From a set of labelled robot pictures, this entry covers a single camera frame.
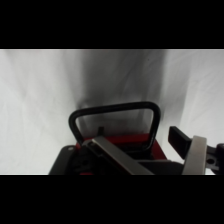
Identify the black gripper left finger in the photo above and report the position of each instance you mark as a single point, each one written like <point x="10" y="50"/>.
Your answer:
<point x="116" y="156"/>

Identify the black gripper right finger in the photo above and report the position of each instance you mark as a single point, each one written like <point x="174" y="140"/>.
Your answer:
<point x="191" y="153"/>

